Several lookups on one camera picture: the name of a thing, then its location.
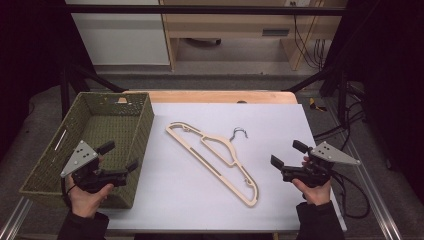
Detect green woven basket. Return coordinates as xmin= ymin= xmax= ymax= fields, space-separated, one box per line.
xmin=18 ymin=91 xmax=155 ymax=210

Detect person's left hand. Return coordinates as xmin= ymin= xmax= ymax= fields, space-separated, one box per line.
xmin=64 ymin=155 xmax=115 ymax=219

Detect white cabinet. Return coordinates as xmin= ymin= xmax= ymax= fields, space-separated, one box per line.
xmin=65 ymin=0 xmax=171 ymax=67

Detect yellow and black tool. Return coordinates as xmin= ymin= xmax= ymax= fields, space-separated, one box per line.
xmin=308 ymin=97 xmax=328 ymax=113

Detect light wooden desk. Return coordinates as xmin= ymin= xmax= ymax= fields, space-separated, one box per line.
xmin=159 ymin=0 xmax=348 ymax=72

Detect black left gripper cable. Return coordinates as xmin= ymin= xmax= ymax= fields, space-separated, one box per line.
xmin=60 ymin=178 xmax=76 ymax=208

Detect black metal stand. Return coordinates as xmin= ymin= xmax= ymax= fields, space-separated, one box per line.
xmin=283 ymin=65 xmax=350 ymax=125
xmin=59 ymin=62 xmax=128 ymax=118

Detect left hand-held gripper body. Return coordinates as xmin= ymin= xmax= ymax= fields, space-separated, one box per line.
xmin=60 ymin=140 xmax=129 ymax=194

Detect person's right hand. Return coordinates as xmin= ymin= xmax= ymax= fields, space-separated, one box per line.
xmin=292 ymin=155 xmax=333 ymax=207

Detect black hanging cables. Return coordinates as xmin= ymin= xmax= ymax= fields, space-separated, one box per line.
xmin=289 ymin=1 xmax=327 ymax=71

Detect black curtain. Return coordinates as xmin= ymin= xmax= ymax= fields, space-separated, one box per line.
xmin=0 ymin=0 xmax=96 ymax=161
xmin=324 ymin=0 xmax=424 ymax=196

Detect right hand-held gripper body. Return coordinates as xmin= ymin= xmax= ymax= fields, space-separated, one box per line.
xmin=280 ymin=141 xmax=362 ymax=188

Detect black floor cables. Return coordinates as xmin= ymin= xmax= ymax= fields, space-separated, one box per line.
xmin=313 ymin=83 xmax=369 ymax=153

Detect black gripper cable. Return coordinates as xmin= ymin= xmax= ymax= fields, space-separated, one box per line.
xmin=60 ymin=178 xmax=76 ymax=208
xmin=331 ymin=171 xmax=372 ymax=220

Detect black horizontal metal bar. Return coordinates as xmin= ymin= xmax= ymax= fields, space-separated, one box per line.
xmin=64 ymin=4 xmax=348 ymax=16

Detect beige plastic clothes hanger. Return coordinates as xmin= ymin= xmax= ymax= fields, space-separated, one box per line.
xmin=165 ymin=121 xmax=260 ymax=208

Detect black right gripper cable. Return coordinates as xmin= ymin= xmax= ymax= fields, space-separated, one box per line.
xmin=331 ymin=171 xmax=372 ymax=220

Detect aluminium rail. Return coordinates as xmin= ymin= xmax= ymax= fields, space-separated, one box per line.
xmin=324 ymin=99 xmax=404 ymax=240
xmin=0 ymin=196 xmax=34 ymax=240

